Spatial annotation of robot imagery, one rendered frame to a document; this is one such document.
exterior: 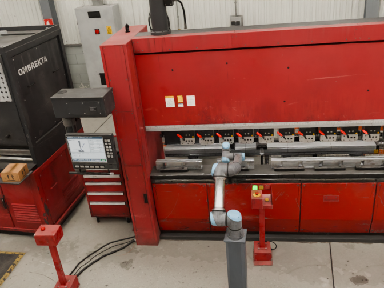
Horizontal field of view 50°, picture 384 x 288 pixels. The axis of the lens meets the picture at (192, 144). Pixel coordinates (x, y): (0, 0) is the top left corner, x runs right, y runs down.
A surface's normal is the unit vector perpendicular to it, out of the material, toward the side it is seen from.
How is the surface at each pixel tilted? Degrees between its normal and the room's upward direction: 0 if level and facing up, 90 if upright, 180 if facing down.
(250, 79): 90
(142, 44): 90
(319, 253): 0
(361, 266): 0
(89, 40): 90
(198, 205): 90
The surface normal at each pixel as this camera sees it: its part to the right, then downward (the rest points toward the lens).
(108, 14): -0.22, 0.46
